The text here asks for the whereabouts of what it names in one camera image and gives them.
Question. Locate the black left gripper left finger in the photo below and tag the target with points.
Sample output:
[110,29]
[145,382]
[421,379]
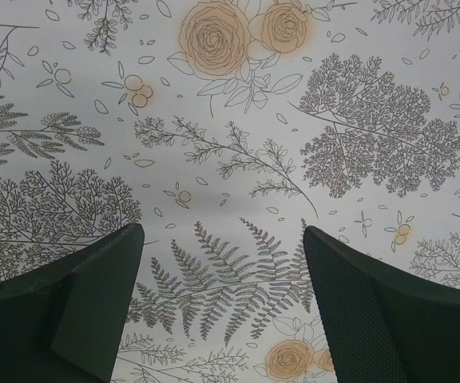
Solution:
[63,322]

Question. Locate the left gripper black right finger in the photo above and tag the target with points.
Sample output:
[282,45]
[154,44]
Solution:
[381,323]

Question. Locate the floral patterned table cloth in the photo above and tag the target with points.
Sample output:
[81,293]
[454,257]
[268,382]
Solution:
[225,128]

